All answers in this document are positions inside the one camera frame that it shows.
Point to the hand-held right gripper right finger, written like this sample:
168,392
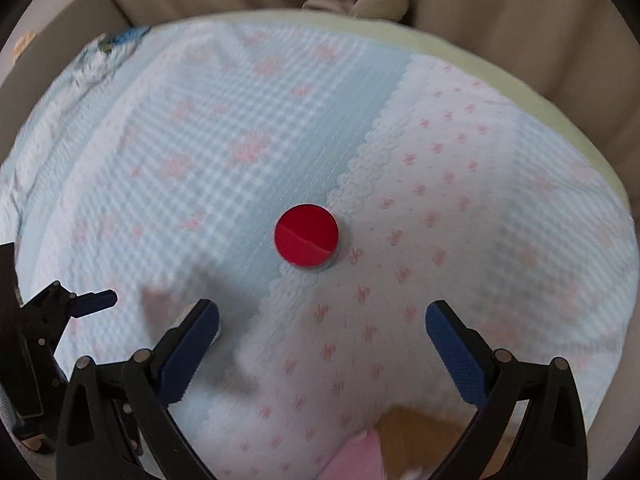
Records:
452,347

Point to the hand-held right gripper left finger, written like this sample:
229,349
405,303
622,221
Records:
192,347

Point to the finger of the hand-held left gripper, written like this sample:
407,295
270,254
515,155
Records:
95,302

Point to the patterned cardboard box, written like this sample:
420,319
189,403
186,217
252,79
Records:
415,440

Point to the red lid round jar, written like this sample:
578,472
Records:
306,240

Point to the blue checkered floral blanket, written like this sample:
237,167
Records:
250,135

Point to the crumpled pale quilt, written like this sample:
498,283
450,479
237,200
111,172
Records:
92,62

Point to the small orange item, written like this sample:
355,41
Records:
25,42

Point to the blue patterned packet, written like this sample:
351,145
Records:
132,35

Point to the beige upholstered headboard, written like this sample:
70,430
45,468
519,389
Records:
55,25

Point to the light green bed sheet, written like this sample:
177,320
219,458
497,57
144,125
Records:
500,60

